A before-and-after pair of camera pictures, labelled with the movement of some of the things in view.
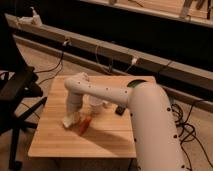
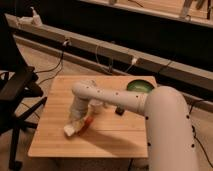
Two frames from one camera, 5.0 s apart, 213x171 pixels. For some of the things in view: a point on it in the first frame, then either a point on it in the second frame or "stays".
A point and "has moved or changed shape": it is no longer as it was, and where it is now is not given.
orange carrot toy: x=85 y=125 stays
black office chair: x=20 y=90 stays
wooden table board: x=104 y=131 stays
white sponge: x=71 y=119 has moved or changed shape
